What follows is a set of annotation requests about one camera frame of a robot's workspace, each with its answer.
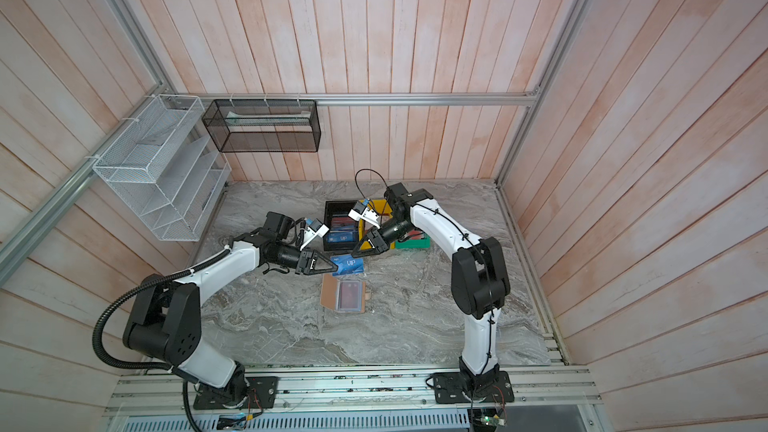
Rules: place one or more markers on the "red credit card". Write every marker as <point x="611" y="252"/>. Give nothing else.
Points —
<point x="350" y="296"/>

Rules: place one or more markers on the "black wire mesh basket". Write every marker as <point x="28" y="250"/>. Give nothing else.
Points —
<point x="263" y="125"/>

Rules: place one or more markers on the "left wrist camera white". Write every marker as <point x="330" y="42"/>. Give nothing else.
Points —
<point x="310" y="230"/>

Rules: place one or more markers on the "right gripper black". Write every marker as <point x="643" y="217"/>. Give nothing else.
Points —
<point x="377" y="242"/>

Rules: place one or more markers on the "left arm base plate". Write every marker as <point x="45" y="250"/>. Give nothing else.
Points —
<point x="249" y="391"/>

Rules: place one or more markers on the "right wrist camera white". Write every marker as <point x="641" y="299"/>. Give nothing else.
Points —
<point x="364" y="210"/>

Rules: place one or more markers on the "white wire mesh shelf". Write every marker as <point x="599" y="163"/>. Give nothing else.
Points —
<point x="169" y="176"/>

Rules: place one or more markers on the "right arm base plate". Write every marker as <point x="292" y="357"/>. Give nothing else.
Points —
<point x="460" y="387"/>

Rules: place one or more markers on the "yellow plastic bin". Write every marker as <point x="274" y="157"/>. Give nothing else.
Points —
<point x="384" y="211"/>

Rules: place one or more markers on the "green plastic bin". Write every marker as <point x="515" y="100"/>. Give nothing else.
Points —
<point x="406" y="235"/>

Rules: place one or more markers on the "cards in black bin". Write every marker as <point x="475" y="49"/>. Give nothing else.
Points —
<point x="343" y="230"/>

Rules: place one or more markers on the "blue credit card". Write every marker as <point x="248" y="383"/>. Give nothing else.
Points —
<point x="347" y="265"/>

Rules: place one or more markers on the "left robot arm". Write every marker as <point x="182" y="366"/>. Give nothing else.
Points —
<point x="165" y="321"/>

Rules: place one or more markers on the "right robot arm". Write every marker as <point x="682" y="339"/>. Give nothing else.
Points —
<point x="479" y="277"/>

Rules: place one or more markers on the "black plastic bin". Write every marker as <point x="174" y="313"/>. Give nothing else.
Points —
<point x="335" y="207"/>

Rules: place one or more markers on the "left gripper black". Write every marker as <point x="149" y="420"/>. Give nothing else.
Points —
<point x="307" y="262"/>

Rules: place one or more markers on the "aluminium mounting rail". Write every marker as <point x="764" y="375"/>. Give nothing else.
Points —
<point x="305" y="389"/>

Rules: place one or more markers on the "tan leather card holder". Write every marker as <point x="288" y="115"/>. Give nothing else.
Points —
<point x="329" y="289"/>

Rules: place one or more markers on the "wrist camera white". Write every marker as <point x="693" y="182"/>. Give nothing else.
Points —
<point x="364" y="210"/>
<point x="310" y="230"/>

